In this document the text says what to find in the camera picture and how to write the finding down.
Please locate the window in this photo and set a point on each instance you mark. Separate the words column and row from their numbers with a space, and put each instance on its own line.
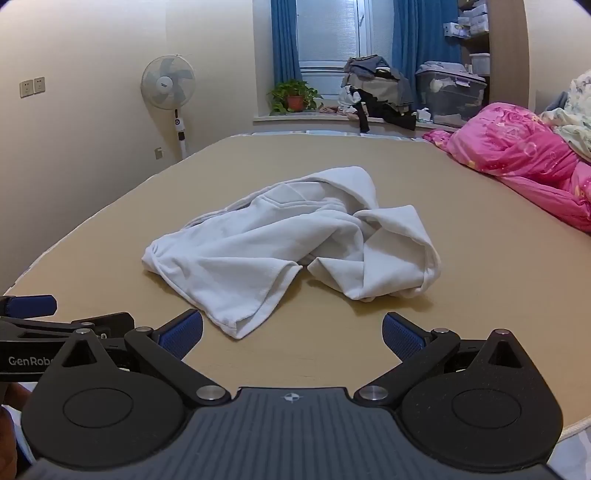
column 328, row 32

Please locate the green potted plant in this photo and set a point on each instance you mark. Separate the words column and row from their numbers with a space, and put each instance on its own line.
column 295, row 100

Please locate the wooden shelf unit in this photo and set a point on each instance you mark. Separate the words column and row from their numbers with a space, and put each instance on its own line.
column 508, row 46

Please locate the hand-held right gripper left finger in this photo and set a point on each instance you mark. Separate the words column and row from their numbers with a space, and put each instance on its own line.
column 184, row 331

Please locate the floral blanket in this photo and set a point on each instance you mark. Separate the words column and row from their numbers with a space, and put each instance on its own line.
column 578, row 115

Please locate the white standing fan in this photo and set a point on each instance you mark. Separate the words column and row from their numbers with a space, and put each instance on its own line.
column 167, row 83

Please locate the small pink cloth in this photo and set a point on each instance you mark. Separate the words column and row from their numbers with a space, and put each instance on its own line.
column 328, row 110

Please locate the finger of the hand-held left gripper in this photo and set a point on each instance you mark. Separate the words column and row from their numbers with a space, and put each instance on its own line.
column 111, row 324
column 27, row 305

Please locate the pink quilt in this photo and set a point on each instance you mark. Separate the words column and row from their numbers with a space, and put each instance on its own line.
column 517, row 147

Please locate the light blue folded cloth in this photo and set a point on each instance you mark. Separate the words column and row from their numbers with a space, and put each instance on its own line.
column 438, row 66

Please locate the pile of dark clothes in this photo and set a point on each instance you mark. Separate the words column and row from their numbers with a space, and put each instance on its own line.
column 371, row 85

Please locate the white plastic basket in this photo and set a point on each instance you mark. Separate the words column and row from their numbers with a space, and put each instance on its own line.
column 480, row 63

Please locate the white garment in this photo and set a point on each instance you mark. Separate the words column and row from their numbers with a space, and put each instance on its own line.
column 258, row 249

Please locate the stack of white boxes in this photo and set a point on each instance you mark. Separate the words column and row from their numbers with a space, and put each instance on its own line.
column 473, row 21

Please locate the blue curtain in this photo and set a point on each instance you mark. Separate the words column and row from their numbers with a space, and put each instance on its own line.
column 415, row 41
column 284, row 41

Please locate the clear plastic storage box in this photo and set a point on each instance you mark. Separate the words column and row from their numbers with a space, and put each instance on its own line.
column 455, row 99

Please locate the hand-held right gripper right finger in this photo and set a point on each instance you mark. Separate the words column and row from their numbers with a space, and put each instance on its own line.
column 400, row 336

